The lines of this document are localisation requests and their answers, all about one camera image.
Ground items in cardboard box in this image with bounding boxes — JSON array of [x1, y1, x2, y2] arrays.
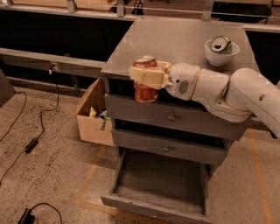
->
[[89, 107, 110, 131]]

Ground white ceramic bowl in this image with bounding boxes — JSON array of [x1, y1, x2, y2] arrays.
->
[[205, 39, 240, 67]]

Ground black adapter lower left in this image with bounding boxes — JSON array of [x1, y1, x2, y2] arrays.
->
[[17, 202, 62, 224]]

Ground grey middle drawer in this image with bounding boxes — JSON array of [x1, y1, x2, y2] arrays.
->
[[112, 129, 228, 165]]

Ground grey open bottom drawer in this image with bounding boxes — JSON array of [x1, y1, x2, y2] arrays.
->
[[101, 149, 214, 224]]

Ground grey metal drawer cabinet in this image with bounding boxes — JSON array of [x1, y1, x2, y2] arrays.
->
[[101, 16, 263, 224]]

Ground black power adapter with cable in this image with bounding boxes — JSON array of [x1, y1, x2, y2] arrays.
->
[[0, 62, 61, 186]]

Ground grey top drawer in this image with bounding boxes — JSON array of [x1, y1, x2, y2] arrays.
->
[[105, 94, 248, 141]]

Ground cardboard box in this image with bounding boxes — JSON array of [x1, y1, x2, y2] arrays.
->
[[69, 78, 114, 146]]

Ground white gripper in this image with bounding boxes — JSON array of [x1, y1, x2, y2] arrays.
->
[[129, 60, 200, 101]]

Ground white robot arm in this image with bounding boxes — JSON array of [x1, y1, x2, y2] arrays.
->
[[129, 61, 280, 137]]

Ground green soda can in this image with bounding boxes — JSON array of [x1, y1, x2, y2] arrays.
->
[[210, 35, 232, 54]]

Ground red coke can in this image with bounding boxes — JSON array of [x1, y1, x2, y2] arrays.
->
[[133, 55, 158, 102]]

